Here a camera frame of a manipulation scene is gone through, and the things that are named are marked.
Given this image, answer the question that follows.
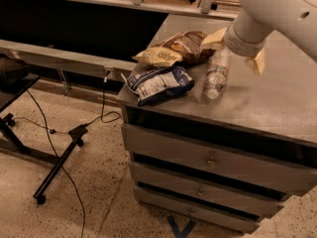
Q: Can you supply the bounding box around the clear plastic water bottle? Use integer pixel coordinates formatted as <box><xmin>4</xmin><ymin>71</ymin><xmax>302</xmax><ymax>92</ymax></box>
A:
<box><xmin>204</xmin><ymin>49</ymin><xmax>231</xmax><ymax>99</ymax></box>

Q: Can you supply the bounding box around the brown yellow snack bag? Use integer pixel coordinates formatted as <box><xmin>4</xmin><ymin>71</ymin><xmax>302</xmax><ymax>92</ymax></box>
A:
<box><xmin>134</xmin><ymin>31</ymin><xmax>214</xmax><ymax>67</ymax></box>

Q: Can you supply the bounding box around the black floor cable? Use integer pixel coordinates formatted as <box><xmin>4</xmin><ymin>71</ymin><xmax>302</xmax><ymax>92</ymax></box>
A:
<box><xmin>13</xmin><ymin>89</ymin><xmax>87</xmax><ymax>238</ymax></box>

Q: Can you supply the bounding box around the blue white snack bag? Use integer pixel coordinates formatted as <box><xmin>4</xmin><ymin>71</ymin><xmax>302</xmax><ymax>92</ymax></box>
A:
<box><xmin>121</xmin><ymin>65</ymin><xmax>194</xmax><ymax>106</ymax></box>

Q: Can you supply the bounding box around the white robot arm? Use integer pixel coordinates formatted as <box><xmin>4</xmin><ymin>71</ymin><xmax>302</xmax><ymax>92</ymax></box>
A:
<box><xmin>201</xmin><ymin>0</ymin><xmax>317</xmax><ymax>75</ymax></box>

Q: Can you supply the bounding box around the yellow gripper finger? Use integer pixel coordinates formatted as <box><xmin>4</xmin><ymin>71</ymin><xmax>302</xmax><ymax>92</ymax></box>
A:
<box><xmin>245</xmin><ymin>50</ymin><xmax>265</xmax><ymax>76</ymax></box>
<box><xmin>201</xmin><ymin>28</ymin><xmax>227</xmax><ymax>51</ymax></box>

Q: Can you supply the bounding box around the middle grey drawer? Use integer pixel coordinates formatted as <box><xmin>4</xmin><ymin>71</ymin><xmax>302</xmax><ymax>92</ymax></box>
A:
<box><xmin>129</xmin><ymin>162</ymin><xmax>284</xmax><ymax>218</ymax></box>

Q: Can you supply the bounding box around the grey drawer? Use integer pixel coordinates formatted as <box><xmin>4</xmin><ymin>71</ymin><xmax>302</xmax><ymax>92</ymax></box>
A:
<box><xmin>122</xmin><ymin>124</ymin><xmax>317</xmax><ymax>194</ymax></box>
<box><xmin>134</xmin><ymin>186</ymin><xmax>260</xmax><ymax>233</ymax></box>
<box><xmin>129</xmin><ymin>162</ymin><xmax>284</xmax><ymax>218</ymax></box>

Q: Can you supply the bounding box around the bottom grey drawer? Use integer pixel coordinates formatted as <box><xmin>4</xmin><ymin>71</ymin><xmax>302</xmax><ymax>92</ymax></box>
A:
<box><xmin>134</xmin><ymin>186</ymin><xmax>260</xmax><ymax>233</ymax></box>

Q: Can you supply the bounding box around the top grey drawer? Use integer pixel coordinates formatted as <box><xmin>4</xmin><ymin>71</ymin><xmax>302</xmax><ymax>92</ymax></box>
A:
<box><xmin>122</xmin><ymin>124</ymin><xmax>317</xmax><ymax>194</ymax></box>

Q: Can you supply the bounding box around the black rolling stand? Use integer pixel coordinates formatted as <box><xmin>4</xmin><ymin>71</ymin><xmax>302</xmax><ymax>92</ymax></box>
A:
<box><xmin>0</xmin><ymin>54</ymin><xmax>89</xmax><ymax>206</ymax></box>

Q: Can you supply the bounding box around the black plug cable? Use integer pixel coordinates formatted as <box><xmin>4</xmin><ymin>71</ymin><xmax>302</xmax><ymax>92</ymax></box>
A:
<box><xmin>82</xmin><ymin>68</ymin><xmax>123</xmax><ymax>128</ymax></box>

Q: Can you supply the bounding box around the grey drawer cabinet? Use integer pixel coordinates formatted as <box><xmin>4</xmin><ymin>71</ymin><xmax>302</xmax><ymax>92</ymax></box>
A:
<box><xmin>116</xmin><ymin>14</ymin><xmax>317</xmax><ymax>235</ymax></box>

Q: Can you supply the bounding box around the grey conveyor ledge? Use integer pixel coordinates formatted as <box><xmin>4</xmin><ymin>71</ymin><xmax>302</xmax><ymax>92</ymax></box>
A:
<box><xmin>0</xmin><ymin>40</ymin><xmax>136</xmax><ymax>80</ymax></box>

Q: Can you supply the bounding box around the grey metal shelf rail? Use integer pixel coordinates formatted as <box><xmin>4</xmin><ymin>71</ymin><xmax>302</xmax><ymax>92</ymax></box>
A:
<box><xmin>0</xmin><ymin>0</ymin><xmax>242</xmax><ymax>21</ymax></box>

